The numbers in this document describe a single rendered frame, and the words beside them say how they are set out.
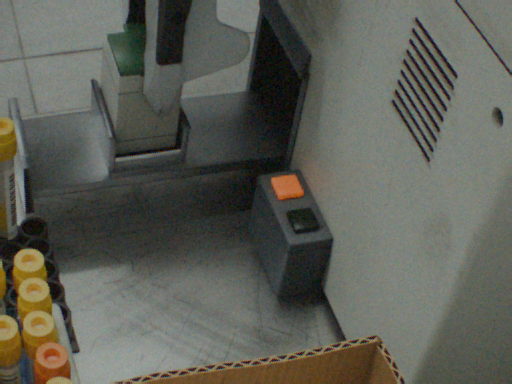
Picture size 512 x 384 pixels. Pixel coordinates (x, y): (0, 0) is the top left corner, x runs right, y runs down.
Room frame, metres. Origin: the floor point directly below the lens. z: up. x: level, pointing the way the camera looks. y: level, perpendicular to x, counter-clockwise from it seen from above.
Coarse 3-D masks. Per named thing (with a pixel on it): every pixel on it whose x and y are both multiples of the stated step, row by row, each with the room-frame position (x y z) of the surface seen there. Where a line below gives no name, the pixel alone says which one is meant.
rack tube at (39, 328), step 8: (32, 312) 0.27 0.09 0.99; (40, 312) 0.28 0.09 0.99; (24, 320) 0.27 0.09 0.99; (32, 320) 0.27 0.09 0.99; (40, 320) 0.27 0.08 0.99; (48, 320) 0.27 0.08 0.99; (24, 328) 0.26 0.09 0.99; (32, 328) 0.27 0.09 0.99; (40, 328) 0.27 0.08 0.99; (48, 328) 0.27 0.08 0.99; (24, 336) 0.27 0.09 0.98; (32, 336) 0.26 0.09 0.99; (40, 336) 0.26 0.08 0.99; (48, 336) 0.26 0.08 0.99; (56, 336) 0.27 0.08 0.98; (24, 344) 0.26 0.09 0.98; (32, 344) 0.26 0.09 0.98; (40, 344) 0.26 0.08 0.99; (32, 352) 0.26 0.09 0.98; (32, 360) 0.26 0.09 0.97; (32, 368) 0.26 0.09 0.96; (32, 376) 0.26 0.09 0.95
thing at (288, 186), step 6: (276, 180) 0.46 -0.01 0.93; (282, 180) 0.46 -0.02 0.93; (288, 180) 0.46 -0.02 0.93; (294, 180) 0.46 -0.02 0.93; (276, 186) 0.45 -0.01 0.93; (282, 186) 0.45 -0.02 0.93; (288, 186) 0.45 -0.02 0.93; (294, 186) 0.45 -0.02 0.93; (300, 186) 0.45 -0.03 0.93; (276, 192) 0.45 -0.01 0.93; (282, 192) 0.45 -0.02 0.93; (288, 192) 0.45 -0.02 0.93; (294, 192) 0.45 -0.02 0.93; (300, 192) 0.45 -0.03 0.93; (282, 198) 0.44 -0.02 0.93
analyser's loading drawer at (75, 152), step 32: (96, 96) 0.48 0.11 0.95; (224, 96) 0.54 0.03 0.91; (256, 96) 0.55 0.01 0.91; (288, 96) 0.55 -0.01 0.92; (32, 128) 0.48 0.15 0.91; (64, 128) 0.48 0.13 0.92; (96, 128) 0.48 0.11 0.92; (192, 128) 0.50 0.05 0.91; (224, 128) 0.51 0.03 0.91; (256, 128) 0.51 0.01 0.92; (288, 128) 0.52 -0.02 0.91; (32, 160) 0.45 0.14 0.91; (64, 160) 0.45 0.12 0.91; (96, 160) 0.46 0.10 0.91; (128, 160) 0.45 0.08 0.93; (160, 160) 0.46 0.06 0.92; (192, 160) 0.47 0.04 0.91; (224, 160) 0.48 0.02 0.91; (256, 160) 0.49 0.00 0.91; (32, 192) 0.42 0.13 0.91; (64, 192) 0.43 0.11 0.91
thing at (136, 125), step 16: (112, 64) 0.47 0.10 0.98; (112, 80) 0.47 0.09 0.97; (128, 80) 0.46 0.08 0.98; (112, 96) 0.47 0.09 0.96; (128, 96) 0.46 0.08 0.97; (144, 96) 0.46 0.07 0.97; (176, 96) 0.47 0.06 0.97; (112, 112) 0.46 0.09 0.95; (128, 112) 0.46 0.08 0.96; (144, 112) 0.46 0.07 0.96; (176, 112) 0.47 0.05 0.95; (128, 128) 0.46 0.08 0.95; (144, 128) 0.46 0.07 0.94; (160, 128) 0.47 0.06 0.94; (176, 128) 0.47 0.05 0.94; (128, 144) 0.46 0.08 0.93; (144, 144) 0.46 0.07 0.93; (160, 144) 0.47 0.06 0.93
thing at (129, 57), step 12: (132, 24) 0.50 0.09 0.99; (144, 24) 0.50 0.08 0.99; (108, 36) 0.49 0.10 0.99; (120, 36) 0.49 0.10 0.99; (132, 36) 0.49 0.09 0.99; (144, 36) 0.49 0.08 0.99; (120, 48) 0.48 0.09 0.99; (132, 48) 0.48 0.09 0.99; (144, 48) 0.48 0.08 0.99; (120, 60) 0.47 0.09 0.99; (132, 60) 0.47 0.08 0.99; (144, 60) 0.47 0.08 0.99; (120, 72) 0.46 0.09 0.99; (132, 72) 0.46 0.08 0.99
